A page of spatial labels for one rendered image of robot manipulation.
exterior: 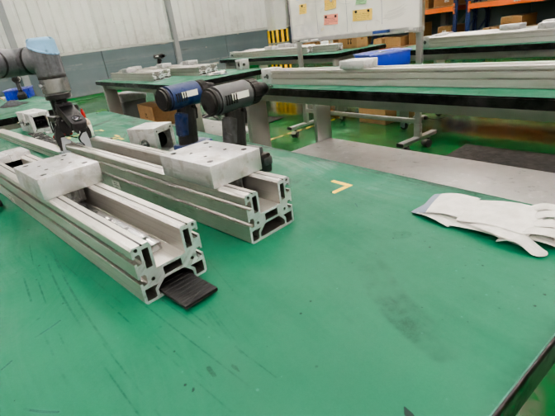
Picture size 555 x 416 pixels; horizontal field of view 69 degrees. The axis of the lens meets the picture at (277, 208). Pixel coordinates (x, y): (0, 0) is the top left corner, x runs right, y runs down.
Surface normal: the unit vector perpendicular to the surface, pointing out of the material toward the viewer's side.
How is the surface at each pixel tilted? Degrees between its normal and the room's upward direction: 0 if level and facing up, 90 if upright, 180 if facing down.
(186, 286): 0
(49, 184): 90
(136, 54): 90
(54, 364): 0
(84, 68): 90
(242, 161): 90
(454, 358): 0
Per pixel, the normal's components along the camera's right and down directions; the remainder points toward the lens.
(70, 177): 0.70, 0.21
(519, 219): -0.11, -0.87
